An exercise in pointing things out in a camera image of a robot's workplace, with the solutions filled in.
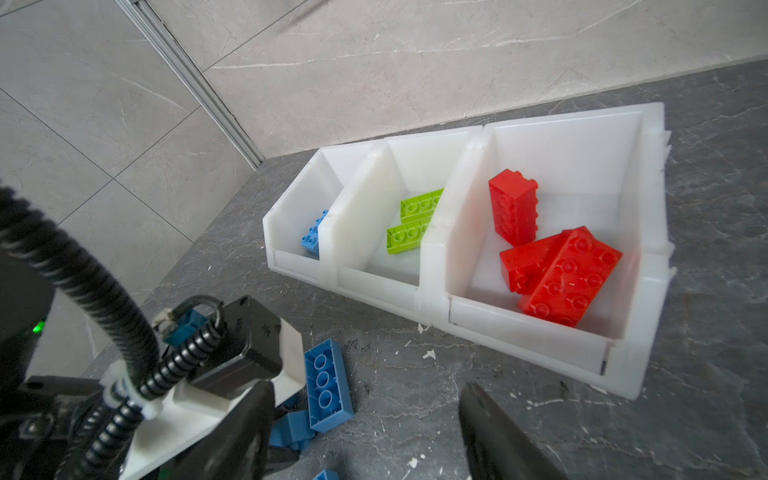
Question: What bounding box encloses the white three-compartment bin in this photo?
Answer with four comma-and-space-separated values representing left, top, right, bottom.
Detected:
263, 103, 675, 399

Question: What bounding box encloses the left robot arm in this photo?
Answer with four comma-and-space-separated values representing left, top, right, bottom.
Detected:
1, 252, 102, 479

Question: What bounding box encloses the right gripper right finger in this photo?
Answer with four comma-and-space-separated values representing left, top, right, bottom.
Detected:
458, 383, 566, 480

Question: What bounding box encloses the blue lego brick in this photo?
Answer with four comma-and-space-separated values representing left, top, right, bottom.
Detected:
304, 339, 354, 433
300, 210, 328, 258
269, 392, 317, 452
313, 469, 340, 480

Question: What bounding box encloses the red lego brick bottom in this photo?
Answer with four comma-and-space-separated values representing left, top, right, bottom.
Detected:
517, 226, 623, 327

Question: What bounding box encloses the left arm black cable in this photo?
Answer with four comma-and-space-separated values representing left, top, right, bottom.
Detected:
0, 185, 226, 480

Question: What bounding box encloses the red lego brick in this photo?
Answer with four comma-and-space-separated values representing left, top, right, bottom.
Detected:
500, 230, 571, 295
488, 169, 538, 247
517, 226, 623, 327

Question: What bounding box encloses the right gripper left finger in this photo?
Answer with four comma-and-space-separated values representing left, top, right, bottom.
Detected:
170, 381, 275, 480

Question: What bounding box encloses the green lego brick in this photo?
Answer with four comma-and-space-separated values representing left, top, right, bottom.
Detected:
400, 189, 443, 223
386, 218, 430, 255

